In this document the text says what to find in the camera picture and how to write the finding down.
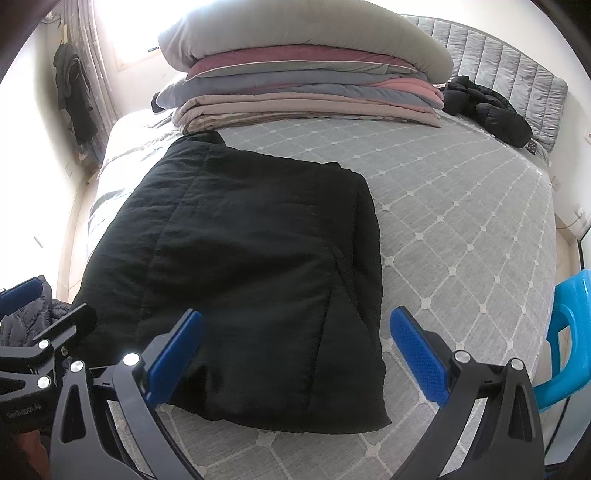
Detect bed with grey checked bedspread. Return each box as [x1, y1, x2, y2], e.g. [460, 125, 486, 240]
[85, 111, 557, 480]

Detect pink blanket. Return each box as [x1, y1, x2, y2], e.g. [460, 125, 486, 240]
[379, 76, 445, 109]

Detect black cable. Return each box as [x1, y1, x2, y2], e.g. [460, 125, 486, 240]
[554, 392, 573, 457]

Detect dark grey puffer jacket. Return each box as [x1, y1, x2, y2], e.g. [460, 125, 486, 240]
[0, 275, 75, 352]

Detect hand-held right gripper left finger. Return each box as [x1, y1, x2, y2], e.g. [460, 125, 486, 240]
[48, 308, 205, 480]

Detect light blue plastic stool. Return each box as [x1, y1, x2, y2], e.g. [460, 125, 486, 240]
[531, 269, 591, 414]

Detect beige blanket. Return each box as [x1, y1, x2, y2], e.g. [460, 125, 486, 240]
[173, 92, 441, 136]

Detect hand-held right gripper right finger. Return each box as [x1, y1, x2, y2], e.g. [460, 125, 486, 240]
[389, 307, 546, 480]

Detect maroon blanket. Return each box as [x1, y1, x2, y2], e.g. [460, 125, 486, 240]
[186, 45, 416, 80]

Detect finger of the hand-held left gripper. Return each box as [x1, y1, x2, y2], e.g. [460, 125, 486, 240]
[27, 303, 99, 360]
[0, 277, 41, 315]

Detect black puffer jacket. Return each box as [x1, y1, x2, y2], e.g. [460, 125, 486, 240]
[441, 75, 534, 148]

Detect dark hanging clothes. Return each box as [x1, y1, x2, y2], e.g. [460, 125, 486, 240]
[53, 42, 98, 146]

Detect blue-grey quilt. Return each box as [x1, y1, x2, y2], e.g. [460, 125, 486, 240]
[154, 71, 444, 112]

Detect black padded coat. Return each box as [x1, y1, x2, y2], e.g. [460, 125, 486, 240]
[74, 130, 393, 435]

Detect grey quilted headboard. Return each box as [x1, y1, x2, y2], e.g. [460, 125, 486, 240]
[399, 14, 568, 153]

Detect stack of folded blankets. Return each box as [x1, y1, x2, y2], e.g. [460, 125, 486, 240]
[158, 0, 453, 83]

